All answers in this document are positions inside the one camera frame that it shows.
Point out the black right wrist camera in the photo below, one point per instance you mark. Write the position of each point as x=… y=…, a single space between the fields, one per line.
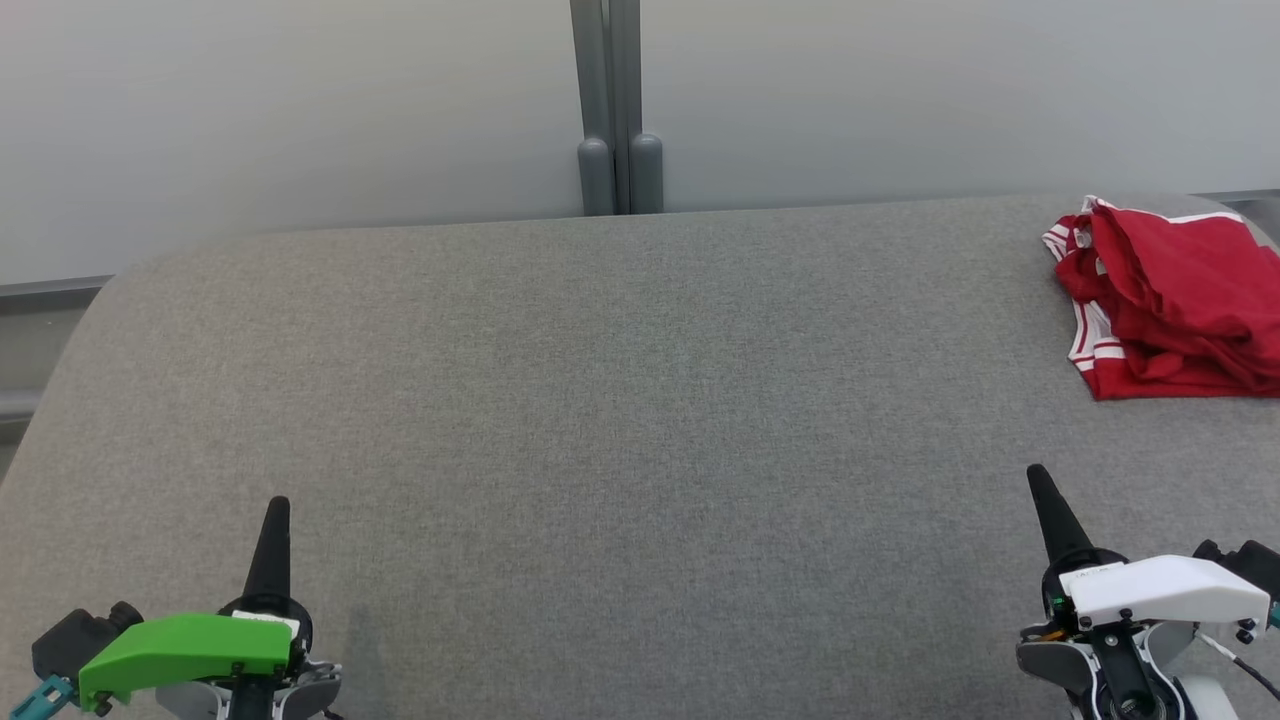
x=1250 y=565

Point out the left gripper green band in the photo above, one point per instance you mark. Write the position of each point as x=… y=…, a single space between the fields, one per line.
x=190 y=645

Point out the red jersey with striped trim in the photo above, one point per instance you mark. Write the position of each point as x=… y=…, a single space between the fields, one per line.
x=1160 y=375

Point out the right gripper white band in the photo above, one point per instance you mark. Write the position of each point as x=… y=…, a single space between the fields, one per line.
x=1160 y=590

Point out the grey wall base rail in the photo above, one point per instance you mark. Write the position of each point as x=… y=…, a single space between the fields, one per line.
x=1240 y=196
x=50 y=290

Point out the grey metal partition post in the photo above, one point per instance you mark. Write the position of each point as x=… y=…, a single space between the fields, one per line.
x=615 y=80

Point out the grey horizontal metal bar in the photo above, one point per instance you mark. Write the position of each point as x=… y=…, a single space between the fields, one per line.
x=15 y=405

